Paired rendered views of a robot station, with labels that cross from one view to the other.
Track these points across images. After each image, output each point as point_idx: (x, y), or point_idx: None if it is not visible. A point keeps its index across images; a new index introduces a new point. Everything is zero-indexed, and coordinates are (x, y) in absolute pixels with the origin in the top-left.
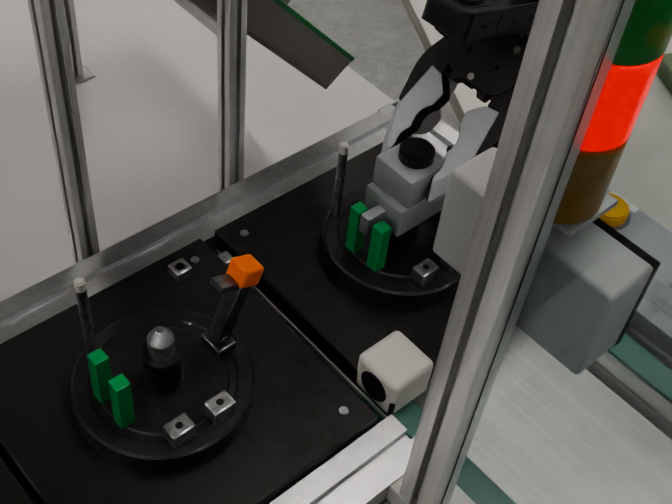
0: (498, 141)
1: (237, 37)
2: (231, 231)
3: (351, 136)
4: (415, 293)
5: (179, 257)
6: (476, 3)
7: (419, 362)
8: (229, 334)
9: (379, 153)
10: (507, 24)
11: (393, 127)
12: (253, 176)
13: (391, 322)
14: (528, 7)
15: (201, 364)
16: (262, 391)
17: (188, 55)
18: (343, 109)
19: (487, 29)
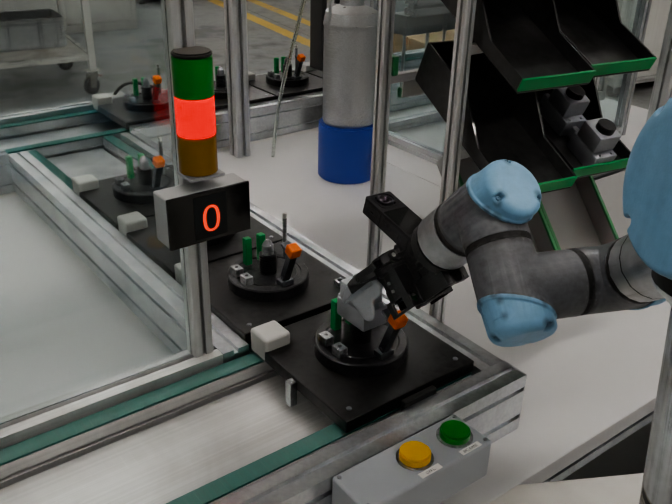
0: (248, 181)
1: None
2: None
3: (470, 347)
4: (315, 339)
5: None
6: (377, 200)
7: (266, 336)
8: (283, 277)
9: (448, 350)
10: (384, 226)
11: None
12: (422, 311)
13: (304, 343)
14: (396, 227)
15: (274, 279)
16: (264, 304)
17: (598, 339)
18: (571, 406)
19: (373, 217)
